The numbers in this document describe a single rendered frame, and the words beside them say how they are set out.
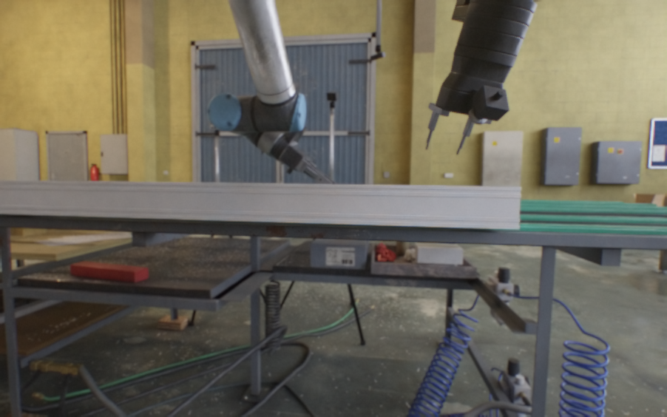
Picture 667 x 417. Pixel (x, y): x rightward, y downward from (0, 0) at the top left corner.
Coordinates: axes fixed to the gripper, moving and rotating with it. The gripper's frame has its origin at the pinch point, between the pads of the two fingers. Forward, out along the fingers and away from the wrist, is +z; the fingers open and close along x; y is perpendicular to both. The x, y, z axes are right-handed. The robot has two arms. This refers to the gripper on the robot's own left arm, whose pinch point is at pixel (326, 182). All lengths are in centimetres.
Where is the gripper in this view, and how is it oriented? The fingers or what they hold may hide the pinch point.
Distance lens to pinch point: 96.7
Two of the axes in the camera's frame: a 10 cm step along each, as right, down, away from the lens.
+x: -1.3, 0.7, -9.9
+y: -6.1, 7.8, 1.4
